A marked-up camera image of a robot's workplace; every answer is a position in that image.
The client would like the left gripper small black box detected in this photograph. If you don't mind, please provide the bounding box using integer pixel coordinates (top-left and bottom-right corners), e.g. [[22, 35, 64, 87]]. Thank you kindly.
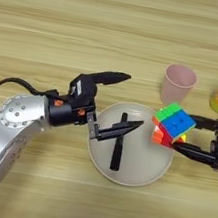
[[65, 71, 101, 111]]

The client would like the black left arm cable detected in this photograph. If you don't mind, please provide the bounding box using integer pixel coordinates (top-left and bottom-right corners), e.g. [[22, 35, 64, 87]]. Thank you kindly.
[[0, 75, 57, 140]]

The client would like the round white plate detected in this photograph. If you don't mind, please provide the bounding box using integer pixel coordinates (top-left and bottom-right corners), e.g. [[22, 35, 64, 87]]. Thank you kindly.
[[81, 96, 182, 193]]

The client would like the black marker pen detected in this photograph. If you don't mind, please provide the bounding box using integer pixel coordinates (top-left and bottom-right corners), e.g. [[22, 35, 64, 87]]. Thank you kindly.
[[108, 111, 131, 173]]

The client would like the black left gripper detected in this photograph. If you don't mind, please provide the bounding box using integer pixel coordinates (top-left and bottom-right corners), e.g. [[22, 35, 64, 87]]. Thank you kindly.
[[40, 60, 153, 150]]

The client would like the pink plastic cup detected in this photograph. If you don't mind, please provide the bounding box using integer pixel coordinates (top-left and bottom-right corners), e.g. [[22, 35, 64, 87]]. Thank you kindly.
[[159, 61, 200, 111]]

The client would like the colourful puzzle cube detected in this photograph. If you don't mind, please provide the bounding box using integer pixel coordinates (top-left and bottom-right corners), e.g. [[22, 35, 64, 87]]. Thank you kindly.
[[147, 98, 200, 153]]

